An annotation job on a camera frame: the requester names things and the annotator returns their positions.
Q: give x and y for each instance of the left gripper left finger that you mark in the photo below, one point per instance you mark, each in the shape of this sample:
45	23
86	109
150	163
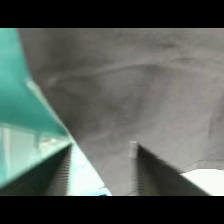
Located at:
50	178

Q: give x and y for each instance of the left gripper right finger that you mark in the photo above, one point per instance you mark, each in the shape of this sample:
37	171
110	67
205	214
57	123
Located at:
160	180

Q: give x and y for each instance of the grey garment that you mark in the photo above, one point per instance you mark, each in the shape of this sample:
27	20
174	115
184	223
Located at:
126	86

